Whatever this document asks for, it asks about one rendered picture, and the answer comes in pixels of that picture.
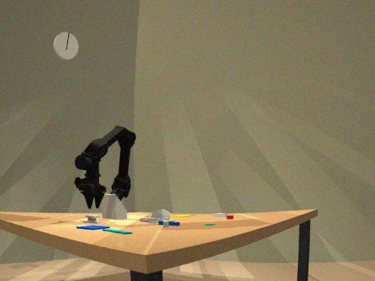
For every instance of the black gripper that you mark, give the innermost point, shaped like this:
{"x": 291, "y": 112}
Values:
{"x": 93, "y": 189}

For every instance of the blue rectangular bar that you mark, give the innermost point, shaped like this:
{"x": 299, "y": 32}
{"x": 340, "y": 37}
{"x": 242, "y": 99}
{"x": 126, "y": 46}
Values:
{"x": 173, "y": 223}

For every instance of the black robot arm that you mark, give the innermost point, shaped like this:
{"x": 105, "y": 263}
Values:
{"x": 90, "y": 158}

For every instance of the blue flat plate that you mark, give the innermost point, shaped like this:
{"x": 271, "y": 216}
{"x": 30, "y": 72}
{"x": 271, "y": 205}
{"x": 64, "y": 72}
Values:
{"x": 92, "y": 227}

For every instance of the small white rectangular bar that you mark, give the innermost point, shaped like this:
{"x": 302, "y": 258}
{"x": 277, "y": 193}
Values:
{"x": 220, "y": 215}

